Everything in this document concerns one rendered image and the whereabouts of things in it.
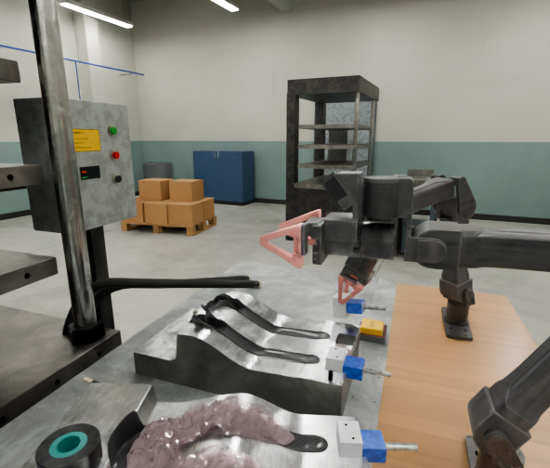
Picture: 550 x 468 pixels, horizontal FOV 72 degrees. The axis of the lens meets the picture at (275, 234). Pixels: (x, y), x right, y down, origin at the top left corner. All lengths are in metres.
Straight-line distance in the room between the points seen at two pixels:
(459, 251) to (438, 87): 6.79
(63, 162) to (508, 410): 1.07
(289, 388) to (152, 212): 5.11
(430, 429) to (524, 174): 6.66
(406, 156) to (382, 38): 2.06
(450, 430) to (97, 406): 0.66
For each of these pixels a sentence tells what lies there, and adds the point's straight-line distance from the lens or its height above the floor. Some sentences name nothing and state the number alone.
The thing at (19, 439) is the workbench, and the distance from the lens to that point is 0.95.
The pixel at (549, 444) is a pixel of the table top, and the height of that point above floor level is 0.80.
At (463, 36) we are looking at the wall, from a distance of 7.44.
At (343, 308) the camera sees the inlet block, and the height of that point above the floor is 0.93.
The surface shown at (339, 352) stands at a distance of 0.85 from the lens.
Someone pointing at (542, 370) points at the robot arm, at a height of 1.04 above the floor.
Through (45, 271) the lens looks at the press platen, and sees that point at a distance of 1.19.
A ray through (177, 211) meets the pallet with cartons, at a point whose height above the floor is 0.35.
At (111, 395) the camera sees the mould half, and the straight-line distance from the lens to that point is 0.79.
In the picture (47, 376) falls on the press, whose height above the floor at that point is 0.78.
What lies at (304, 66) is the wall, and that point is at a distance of 7.87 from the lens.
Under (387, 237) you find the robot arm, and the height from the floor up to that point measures 1.21.
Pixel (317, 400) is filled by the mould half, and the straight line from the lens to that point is 0.84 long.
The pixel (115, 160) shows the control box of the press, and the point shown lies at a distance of 1.42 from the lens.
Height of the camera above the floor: 1.36
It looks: 14 degrees down
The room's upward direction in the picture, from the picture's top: straight up
